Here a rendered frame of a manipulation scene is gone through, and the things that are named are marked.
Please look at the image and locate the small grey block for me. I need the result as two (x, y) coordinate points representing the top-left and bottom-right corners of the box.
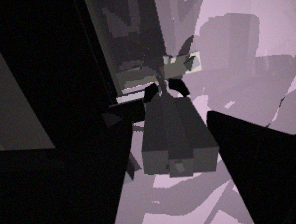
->
(123, 160), (135, 184)

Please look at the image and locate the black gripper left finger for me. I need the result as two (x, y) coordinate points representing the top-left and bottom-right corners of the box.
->
(0, 117), (132, 224)

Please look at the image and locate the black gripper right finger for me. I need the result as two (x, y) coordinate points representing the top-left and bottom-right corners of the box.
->
(206, 110), (296, 224)

